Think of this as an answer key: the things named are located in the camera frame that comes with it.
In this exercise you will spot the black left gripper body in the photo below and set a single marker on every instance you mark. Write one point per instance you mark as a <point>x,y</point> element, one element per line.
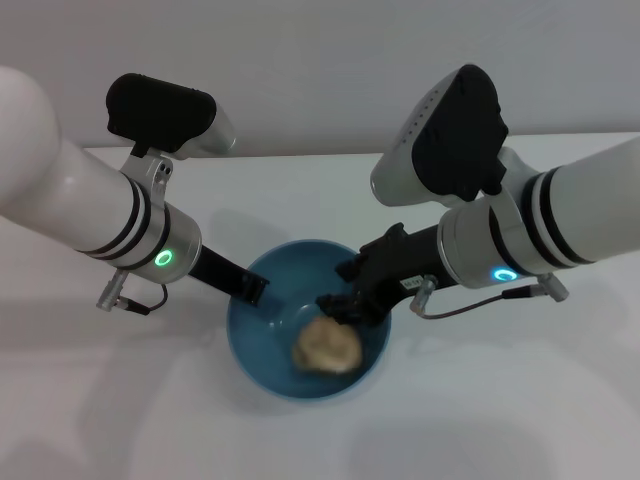
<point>217,272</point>

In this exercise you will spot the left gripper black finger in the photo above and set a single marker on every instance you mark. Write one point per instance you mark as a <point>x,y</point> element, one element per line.
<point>254,289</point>

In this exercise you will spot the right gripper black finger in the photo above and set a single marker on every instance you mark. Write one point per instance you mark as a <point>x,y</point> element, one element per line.
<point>350,312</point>
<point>352,269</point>

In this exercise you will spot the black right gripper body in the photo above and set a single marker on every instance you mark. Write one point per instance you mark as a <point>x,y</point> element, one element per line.
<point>400,260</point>

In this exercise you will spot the beige egg yolk pastry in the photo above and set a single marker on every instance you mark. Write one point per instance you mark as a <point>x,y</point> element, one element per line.
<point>327,347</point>

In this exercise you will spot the blue bowl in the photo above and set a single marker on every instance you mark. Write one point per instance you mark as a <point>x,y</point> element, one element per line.
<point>265,345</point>

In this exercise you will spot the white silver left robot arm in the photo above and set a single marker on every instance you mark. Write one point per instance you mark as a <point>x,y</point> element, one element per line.
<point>75,190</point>

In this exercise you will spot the silver left camera bracket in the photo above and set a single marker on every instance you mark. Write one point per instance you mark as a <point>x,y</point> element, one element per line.
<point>150,172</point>

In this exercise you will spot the silver camera bracket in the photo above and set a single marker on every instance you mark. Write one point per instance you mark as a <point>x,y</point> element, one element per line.
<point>150,172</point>
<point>515,175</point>

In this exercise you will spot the silver right camera bracket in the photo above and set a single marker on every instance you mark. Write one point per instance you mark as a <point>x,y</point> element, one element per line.
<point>515,175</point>

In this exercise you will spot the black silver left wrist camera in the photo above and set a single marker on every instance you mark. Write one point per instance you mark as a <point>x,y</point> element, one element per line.
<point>160,115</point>

